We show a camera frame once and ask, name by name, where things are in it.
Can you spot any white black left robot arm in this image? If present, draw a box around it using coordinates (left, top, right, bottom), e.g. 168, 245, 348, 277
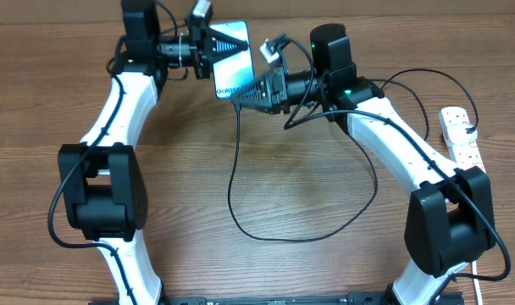
53, 0, 254, 304

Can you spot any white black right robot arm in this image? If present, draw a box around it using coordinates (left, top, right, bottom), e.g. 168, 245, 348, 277
231, 24, 502, 304

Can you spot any white charger adapter plug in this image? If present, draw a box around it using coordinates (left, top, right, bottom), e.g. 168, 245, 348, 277
443, 124, 479, 147

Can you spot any black USB charging cable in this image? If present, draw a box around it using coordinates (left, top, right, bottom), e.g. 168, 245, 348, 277
227, 68, 479, 243

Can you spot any white power strip cord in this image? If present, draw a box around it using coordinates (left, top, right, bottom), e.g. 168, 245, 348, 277
470, 260, 484, 305

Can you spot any blue Galaxy smartphone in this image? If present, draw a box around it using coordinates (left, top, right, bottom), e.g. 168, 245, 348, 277
211, 20, 254, 100

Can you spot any white power strip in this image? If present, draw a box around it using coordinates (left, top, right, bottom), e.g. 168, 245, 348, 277
438, 107, 485, 172

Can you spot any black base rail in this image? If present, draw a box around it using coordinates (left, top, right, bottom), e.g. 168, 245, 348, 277
87, 291, 465, 305

